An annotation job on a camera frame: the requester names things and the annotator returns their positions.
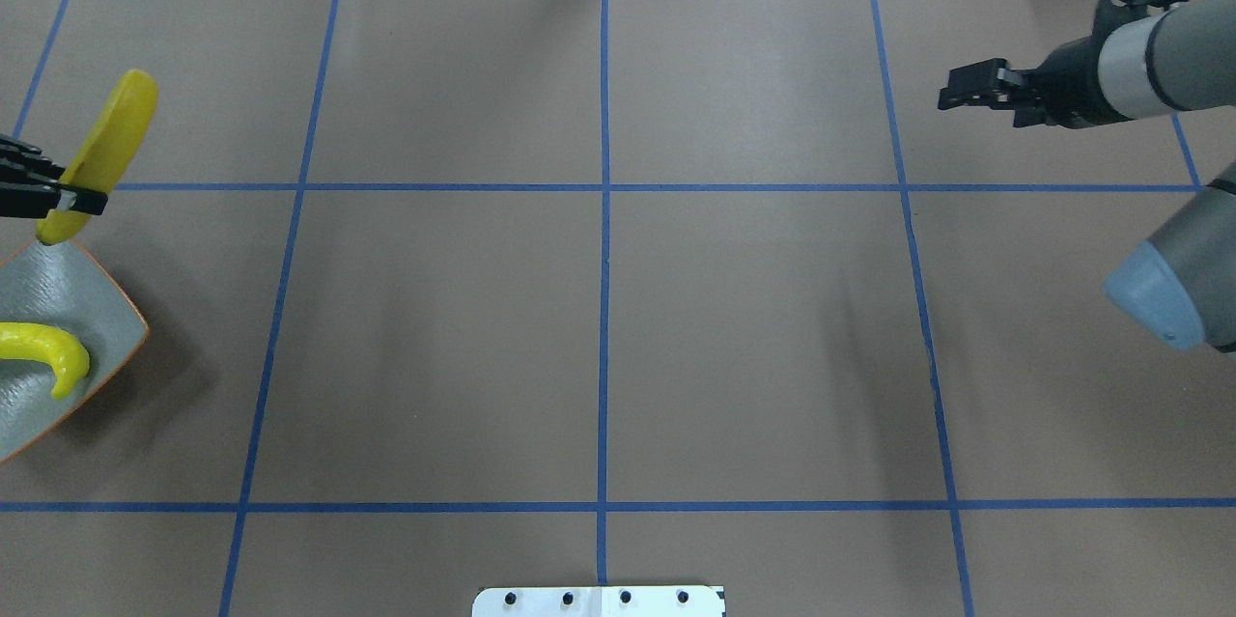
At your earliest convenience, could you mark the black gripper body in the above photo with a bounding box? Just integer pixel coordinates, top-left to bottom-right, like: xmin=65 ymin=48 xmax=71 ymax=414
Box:
xmin=1 ymin=134 xmax=66 ymax=218

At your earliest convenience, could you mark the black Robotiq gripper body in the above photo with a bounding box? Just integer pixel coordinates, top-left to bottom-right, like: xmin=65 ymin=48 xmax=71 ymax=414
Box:
xmin=1014 ymin=38 xmax=1107 ymax=129

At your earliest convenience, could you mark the deep yellow banana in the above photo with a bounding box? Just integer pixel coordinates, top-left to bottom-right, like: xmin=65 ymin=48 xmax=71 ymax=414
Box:
xmin=36 ymin=69 xmax=159 ymax=246

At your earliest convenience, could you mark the light yellow banana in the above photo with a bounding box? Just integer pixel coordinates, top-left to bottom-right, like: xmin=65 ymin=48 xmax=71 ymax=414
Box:
xmin=1 ymin=321 xmax=91 ymax=401

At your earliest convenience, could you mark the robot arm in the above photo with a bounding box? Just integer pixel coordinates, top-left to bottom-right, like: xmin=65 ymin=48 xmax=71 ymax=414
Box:
xmin=922 ymin=0 xmax=1234 ymax=356

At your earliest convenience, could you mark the grey square plate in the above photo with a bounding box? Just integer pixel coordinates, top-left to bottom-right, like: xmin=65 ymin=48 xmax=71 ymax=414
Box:
xmin=1 ymin=241 xmax=150 ymax=462

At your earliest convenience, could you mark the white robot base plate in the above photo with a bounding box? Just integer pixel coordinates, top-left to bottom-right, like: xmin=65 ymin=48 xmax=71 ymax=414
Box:
xmin=471 ymin=585 xmax=727 ymax=616

